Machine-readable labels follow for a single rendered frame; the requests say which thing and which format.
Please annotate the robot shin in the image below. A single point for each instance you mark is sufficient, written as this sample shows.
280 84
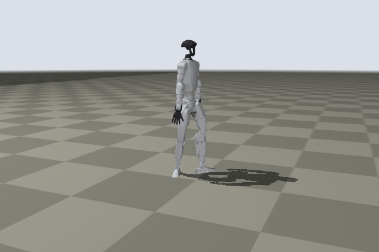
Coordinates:
178 154
201 148

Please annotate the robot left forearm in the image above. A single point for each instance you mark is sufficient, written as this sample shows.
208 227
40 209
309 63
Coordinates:
198 94

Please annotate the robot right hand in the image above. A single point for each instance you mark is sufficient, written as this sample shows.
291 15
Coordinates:
177 115

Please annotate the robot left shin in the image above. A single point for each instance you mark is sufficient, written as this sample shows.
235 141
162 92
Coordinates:
201 148

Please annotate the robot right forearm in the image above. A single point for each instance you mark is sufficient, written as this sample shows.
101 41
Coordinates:
179 96

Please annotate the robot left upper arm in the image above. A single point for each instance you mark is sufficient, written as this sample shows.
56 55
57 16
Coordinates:
199 81

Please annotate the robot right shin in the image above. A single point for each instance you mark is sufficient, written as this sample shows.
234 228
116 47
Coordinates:
178 154

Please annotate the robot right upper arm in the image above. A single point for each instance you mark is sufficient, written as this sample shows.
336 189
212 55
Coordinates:
182 67

